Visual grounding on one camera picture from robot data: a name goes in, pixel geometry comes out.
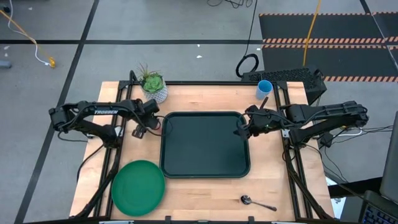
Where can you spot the succulent in patterned white pot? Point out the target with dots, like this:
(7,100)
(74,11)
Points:
(153,84)

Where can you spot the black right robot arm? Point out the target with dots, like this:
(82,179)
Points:
(326,113)

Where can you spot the black aluminium table frame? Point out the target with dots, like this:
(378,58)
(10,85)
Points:
(211,83)

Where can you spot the metal spoon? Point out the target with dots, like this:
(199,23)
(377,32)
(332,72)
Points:
(246,199)

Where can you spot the dark green tray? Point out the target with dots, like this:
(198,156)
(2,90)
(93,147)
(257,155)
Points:
(205,146)

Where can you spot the keyboard with blue keys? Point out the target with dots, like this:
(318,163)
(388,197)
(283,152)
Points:
(381,211)

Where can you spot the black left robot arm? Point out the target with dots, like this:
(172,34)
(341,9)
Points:
(124,109)

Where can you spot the light blue cup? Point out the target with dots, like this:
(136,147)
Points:
(263,90)

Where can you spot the grey floor object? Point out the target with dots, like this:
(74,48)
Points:
(4,64)

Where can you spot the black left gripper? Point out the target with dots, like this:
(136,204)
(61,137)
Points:
(149,110)

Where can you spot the black hazard-striped floor mat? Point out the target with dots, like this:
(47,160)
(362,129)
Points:
(335,60)
(317,26)

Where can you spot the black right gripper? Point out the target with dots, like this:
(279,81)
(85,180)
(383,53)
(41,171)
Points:
(267,121)

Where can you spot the large operator monitor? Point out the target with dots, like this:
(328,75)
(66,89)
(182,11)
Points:
(390,161)

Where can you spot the black power adapter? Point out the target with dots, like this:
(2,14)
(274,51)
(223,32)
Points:
(326,140)

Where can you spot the green plate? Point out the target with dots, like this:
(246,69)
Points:
(138,188)

